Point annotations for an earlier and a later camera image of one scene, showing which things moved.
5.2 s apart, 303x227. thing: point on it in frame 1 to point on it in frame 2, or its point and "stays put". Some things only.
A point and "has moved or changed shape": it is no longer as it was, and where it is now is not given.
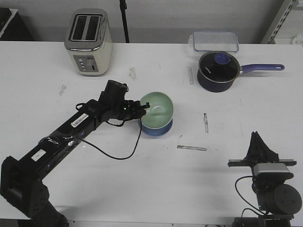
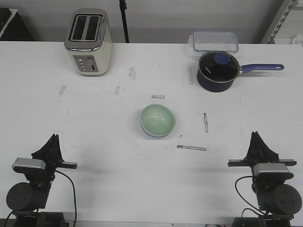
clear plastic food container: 213,41 stays put
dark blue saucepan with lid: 218,71 stays put
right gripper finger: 253,153 stays put
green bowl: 160,113 has moved or changed shape
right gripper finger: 265,154 stays put
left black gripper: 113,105 to 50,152
